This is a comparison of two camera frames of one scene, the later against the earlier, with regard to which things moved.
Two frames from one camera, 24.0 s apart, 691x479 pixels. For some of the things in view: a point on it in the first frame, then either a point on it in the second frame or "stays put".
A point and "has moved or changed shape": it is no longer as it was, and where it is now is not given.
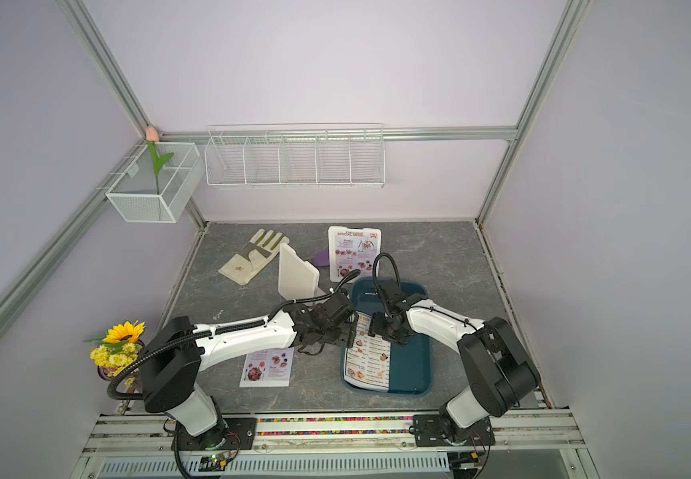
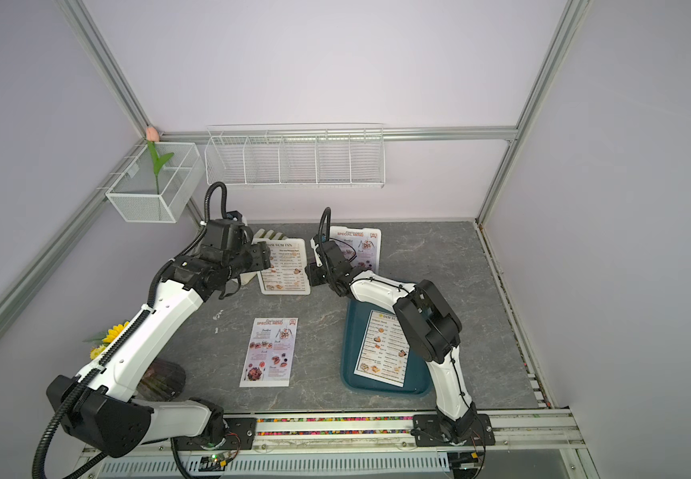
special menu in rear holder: [355, 250] stays put
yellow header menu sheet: [368, 360] -> [288, 271]
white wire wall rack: [296, 156] stays put
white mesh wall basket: [156, 182] stays put
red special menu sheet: [268, 368] stays put
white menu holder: [297, 278] has moved or changed shape
